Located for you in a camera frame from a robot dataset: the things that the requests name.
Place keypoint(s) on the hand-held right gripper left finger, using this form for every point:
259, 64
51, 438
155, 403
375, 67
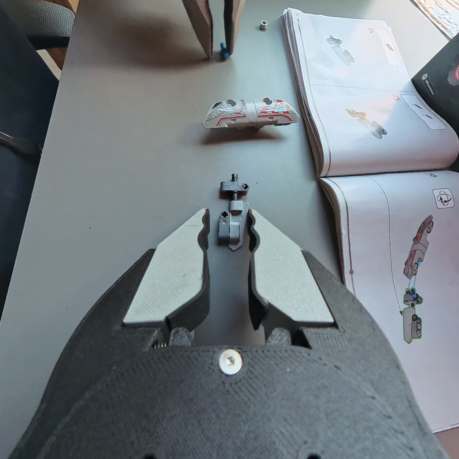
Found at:
172, 279

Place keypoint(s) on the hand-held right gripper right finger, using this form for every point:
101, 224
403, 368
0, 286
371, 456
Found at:
290, 279

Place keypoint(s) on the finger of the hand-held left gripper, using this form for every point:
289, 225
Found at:
200, 21
232, 21

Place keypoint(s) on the blue lego pin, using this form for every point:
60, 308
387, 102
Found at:
223, 51

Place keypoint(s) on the grey lego beam assembly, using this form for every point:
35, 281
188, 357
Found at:
229, 233

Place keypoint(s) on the dark grey lego connector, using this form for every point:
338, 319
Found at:
229, 186

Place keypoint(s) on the small grey lego bush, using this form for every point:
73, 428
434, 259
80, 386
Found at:
263, 25

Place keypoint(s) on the lego instruction booklet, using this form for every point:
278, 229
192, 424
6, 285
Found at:
358, 107

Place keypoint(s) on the lego sticker sheet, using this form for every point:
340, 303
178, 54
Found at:
441, 18

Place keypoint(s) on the black lego box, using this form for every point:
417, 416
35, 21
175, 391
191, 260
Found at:
441, 93

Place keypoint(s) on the black mesh office chair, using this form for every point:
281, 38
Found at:
46, 18

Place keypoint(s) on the person's dark clothed body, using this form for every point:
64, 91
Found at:
18, 89

